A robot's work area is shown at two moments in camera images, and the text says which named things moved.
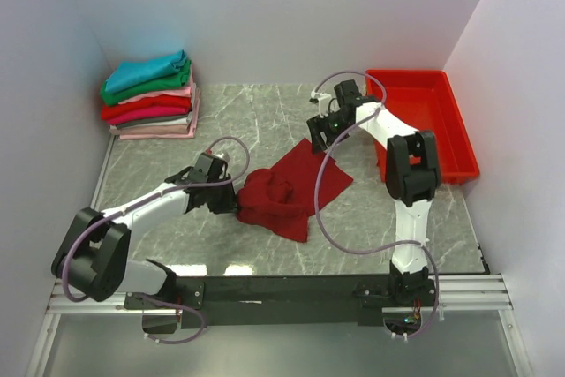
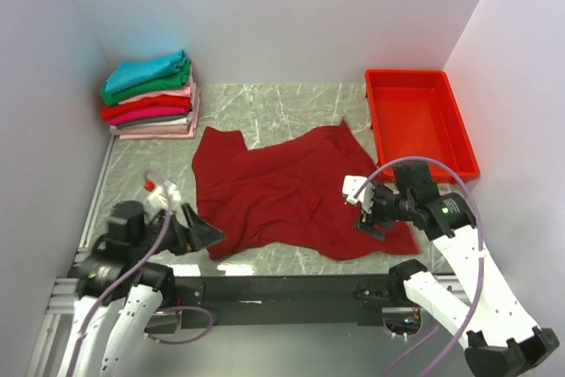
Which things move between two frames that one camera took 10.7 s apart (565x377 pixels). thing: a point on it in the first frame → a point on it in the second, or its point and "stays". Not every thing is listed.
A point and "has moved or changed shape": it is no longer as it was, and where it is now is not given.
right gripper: (318, 125) → (366, 221)
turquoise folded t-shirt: (124, 72) stays
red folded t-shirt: (110, 111) stays
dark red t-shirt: (282, 196) has moved or changed shape
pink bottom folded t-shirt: (190, 133) stays
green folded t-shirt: (172, 80) stays
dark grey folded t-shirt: (135, 123) stays
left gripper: (229, 203) → (195, 235)
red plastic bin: (425, 101) stays
